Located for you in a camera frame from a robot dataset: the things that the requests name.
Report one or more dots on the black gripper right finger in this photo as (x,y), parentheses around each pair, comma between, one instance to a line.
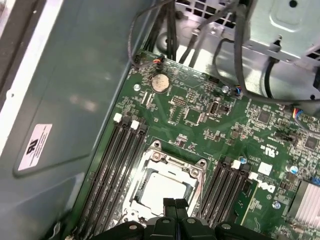
(181,207)

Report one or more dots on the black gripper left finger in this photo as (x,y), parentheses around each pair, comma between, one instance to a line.
(170,207)

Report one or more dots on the silver CPU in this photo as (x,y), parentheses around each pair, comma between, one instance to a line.
(160,190)

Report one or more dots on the metal locking lever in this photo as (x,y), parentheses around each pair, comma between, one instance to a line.
(200,195)

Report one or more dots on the metal socket cover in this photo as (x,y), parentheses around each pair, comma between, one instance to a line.
(143,175)

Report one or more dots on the black-clip RAM slot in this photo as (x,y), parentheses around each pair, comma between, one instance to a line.
(109,175)
(234,192)
(127,175)
(215,190)

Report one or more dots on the white-clip RAM slot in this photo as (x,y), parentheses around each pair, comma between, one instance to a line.
(118,175)
(225,191)
(100,175)

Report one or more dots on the CPU socket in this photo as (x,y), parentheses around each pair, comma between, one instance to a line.
(156,149)

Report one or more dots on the green RAM stick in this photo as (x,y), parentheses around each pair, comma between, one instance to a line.
(248,202)

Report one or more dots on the green motherboard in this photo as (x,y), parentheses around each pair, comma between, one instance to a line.
(165,120)

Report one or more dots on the silver motherboard screw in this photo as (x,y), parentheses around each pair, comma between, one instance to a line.
(137,87)

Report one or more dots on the round coin cell battery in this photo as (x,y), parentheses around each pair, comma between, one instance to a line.
(160,83)

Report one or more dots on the silver chipset heatsink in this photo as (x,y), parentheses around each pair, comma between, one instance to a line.
(306,200)

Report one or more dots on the white case sticker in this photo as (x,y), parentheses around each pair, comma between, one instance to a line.
(35,147)

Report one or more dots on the black PC case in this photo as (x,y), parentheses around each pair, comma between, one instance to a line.
(75,87)

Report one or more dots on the silver metal drive cage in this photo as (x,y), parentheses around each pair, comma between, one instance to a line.
(282,22)

